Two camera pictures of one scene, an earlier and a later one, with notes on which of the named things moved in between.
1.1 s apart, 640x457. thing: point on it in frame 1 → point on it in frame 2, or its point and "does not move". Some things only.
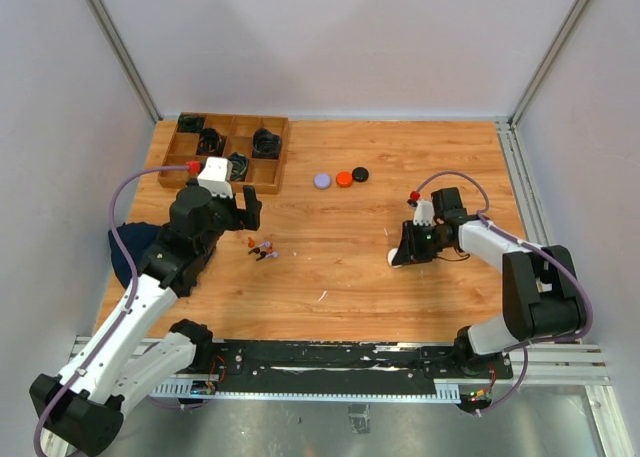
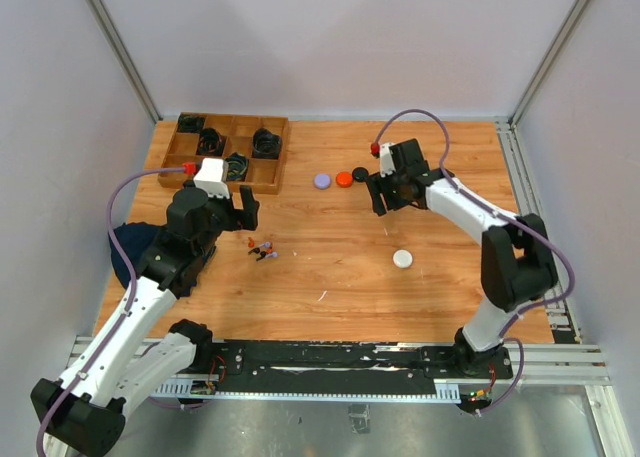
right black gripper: x=409 y=251 → x=375 y=182
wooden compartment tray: x=256 y=146 does not move
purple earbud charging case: x=322 y=180 does not move
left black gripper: x=252 y=210 does not move
